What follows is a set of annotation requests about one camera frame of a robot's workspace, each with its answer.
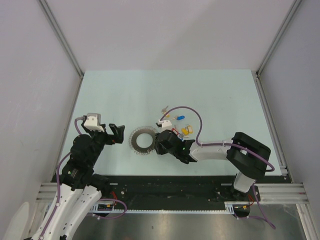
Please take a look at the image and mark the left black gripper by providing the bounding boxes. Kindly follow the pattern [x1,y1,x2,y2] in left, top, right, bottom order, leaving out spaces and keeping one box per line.
[82,121,125,165]

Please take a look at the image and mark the metal ring key organizer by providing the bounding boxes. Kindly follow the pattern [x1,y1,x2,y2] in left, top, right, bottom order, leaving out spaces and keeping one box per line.
[128,126,157,155]

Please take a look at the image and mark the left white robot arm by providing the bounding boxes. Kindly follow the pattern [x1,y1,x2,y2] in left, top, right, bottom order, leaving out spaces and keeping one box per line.
[30,123,125,240]

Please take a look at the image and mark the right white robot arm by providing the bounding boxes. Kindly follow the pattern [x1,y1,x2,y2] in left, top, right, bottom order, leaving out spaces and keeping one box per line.
[154,130,275,201]

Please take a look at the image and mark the red tag key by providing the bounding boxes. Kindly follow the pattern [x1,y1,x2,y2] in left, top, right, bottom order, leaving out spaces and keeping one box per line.
[171,128,179,135]

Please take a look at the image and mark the yellow tag key left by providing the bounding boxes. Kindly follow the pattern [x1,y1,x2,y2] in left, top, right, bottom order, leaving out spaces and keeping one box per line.
[181,128,189,136]

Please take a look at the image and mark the yellow tag key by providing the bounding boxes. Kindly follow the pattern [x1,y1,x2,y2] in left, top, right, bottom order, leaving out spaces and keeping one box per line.
[161,105,170,118]
[181,128,189,136]
[185,124,194,134]

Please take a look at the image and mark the yellow tag key right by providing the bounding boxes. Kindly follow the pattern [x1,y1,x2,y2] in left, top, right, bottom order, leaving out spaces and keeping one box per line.
[185,124,194,134]

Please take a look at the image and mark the blue tag key far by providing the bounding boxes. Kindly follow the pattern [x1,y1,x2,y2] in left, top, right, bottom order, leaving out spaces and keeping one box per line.
[172,115,185,121]

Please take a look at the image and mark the yellow tag key far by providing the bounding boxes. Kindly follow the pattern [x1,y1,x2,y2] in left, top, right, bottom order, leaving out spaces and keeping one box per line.
[161,105,170,118]

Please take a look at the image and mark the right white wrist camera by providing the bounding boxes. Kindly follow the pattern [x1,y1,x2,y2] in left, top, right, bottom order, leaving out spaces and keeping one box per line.
[156,119,172,130]

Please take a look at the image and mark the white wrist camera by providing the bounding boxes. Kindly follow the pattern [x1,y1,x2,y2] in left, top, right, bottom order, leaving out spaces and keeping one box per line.
[83,113,105,132]
[156,119,172,130]

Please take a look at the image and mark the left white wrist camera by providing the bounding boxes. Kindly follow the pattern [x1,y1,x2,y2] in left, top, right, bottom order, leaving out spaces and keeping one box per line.
[83,113,105,132]

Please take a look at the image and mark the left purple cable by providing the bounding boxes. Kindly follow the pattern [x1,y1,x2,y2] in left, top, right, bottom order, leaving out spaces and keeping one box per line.
[38,115,87,238]

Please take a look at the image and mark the purple cable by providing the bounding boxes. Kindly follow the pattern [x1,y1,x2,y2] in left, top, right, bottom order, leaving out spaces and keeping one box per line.
[159,105,276,230]
[38,115,87,238]

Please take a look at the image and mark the grey slotted cable duct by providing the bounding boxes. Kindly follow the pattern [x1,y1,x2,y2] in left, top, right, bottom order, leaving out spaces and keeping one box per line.
[88,203,234,215]

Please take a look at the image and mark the left aluminium rail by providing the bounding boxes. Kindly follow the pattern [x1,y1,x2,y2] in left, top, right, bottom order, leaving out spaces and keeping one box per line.
[36,182,58,203]

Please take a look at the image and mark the aluminium rail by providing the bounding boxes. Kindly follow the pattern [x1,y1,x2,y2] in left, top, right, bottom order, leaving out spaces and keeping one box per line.
[36,182,58,203]
[251,71,309,205]

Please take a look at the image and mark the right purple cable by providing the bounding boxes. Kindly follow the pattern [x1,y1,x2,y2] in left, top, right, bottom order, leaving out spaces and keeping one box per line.
[159,105,276,230]

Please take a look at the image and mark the left aluminium frame post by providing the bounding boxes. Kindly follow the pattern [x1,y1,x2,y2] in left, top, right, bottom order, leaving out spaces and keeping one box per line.
[37,0,84,80]

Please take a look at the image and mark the aluminium frame post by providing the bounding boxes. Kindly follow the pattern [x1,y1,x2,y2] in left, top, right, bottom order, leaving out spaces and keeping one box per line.
[255,0,304,77]
[37,0,84,80]

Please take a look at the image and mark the right aluminium rail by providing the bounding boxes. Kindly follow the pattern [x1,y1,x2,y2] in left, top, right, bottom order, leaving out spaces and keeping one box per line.
[251,71,309,205]

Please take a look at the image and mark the right aluminium frame post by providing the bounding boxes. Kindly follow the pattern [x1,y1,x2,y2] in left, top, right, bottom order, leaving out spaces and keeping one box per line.
[255,0,304,77]

